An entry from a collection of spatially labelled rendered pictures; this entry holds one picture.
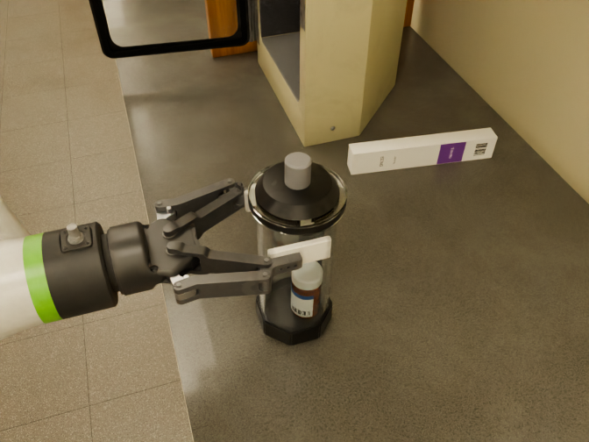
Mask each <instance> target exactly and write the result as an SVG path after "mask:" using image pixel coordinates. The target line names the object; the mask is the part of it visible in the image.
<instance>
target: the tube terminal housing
mask: <svg viewBox="0 0 589 442"><path fill-rule="evenodd" d="M406 7H407V0H305V31H303V29H302V28H301V26H300V31H299V33H300V100H299V102H297V101H296V99H295V97H294V95H293V93H292V92H291V90H290V88H289V87H288V85H287V83H286V82H285V80H284V78H283V76H282V75H281V73H280V71H279V69H278V68H277V67H276V65H275V63H274V61H273V59H272V57H271V56H270V54H269V52H268V51H267V50H266V47H265V46H264V44H263V42H262V38H261V35H260V25H259V43H258V42H257V48H258V63H259V65H260V67H261V68H262V70H263V72H264V74H265V76H266V78H267V80H268V81H269V83H270V85H271V87H272V88H273V91H274V93H275V95H276V96H277V97H278V99H279V101H280V104H281V105H282V107H283V109H284V111H285V112H286V114H287V116H288V118H289V120H290V122H291V124H292V125H293V127H294V129H295V131H296V133H297V134H298V136H299V138H300V140H301V142H302V144H303V145H304V146H313V145H317V144H322V143H326V142H331V141H335V140H340V139H347V138H351V137H356V136H359V135H360V133H361V132H362V131H363V130H364V129H365V127H366V125H367V124H368V123H369V121H370V120H371V118H372V117H373V115H374V114H375V112H376V111H377V109H378V108H379V107H380V106H381V104H382V103H383V101H384V100H385V99H386V97H387V95H388V94H389V93H390V91H391V90H392V88H393V87H394V85H395V80H396V74H397V68H398V61H399V55H400V49H401V37H402V32H403V26H404V19H405V13H406ZM258 11H259V0H258Z"/></svg>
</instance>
